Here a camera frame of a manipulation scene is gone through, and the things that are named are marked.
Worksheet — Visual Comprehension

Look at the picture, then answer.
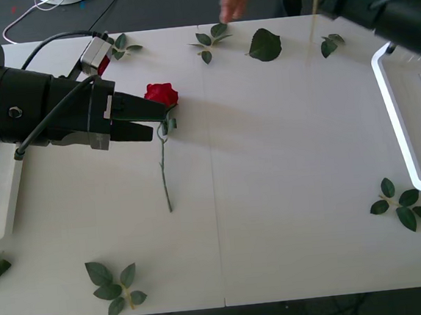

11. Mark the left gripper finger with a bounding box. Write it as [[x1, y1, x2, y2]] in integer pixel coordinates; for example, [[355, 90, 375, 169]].
[[110, 87, 167, 126], [109, 116, 155, 145]]

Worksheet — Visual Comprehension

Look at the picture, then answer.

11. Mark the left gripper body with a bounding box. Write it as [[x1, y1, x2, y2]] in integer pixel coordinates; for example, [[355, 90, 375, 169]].
[[43, 71, 122, 156]]

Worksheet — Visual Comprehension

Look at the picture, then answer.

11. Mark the red artificial rose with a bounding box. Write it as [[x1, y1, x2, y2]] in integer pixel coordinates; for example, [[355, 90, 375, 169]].
[[143, 81, 190, 215]]

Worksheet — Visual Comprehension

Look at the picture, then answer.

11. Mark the pale blue artificial flower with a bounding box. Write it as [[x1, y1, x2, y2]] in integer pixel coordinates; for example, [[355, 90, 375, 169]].
[[298, 0, 327, 66]]

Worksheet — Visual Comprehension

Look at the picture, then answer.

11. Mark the small green leaf sprig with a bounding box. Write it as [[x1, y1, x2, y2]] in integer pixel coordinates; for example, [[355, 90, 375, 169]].
[[318, 32, 347, 59]]

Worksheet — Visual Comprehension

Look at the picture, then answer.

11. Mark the large single green leaf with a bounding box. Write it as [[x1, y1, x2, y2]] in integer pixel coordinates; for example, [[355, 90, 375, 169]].
[[242, 26, 284, 65]]

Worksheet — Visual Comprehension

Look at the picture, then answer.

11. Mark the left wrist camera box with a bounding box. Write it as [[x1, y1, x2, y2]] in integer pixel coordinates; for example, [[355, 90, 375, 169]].
[[78, 35, 116, 77]]

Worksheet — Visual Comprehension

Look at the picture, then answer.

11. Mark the white cable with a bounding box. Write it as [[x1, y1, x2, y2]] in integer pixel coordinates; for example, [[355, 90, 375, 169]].
[[0, 0, 74, 46]]

